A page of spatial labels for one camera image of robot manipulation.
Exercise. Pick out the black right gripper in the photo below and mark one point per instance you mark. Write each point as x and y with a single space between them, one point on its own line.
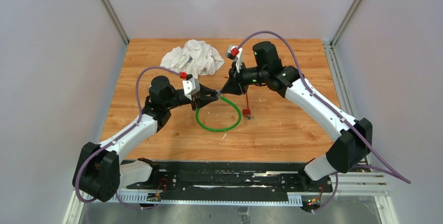
235 85

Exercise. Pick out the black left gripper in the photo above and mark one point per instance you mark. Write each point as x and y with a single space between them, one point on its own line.
203 98

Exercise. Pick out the red cable lock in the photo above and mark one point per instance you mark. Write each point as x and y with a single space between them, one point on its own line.
246 106

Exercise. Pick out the green cable lock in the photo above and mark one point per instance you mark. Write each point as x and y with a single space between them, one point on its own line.
223 127

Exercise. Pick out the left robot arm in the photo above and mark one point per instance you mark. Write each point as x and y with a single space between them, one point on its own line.
100 170

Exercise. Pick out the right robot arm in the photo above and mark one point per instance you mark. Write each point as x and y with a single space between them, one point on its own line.
350 136

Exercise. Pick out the white crumpled cloth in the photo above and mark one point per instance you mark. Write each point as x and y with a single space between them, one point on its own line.
197 58

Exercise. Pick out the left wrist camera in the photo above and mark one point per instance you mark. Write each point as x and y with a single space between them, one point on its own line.
191 87

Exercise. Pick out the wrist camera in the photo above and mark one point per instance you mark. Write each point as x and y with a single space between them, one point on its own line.
235 53
191 87

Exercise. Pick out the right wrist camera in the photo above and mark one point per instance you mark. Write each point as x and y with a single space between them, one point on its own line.
235 53

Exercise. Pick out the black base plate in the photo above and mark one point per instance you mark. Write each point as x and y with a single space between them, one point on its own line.
231 181

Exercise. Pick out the aluminium frame post left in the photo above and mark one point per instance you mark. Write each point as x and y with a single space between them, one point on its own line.
116 21

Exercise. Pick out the aluminium frame post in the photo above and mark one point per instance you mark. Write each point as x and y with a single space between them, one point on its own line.
345 22
116 21

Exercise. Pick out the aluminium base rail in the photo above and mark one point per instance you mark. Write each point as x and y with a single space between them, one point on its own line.
362 181

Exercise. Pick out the aluminium frame post right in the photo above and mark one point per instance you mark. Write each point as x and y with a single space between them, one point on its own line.
345 22

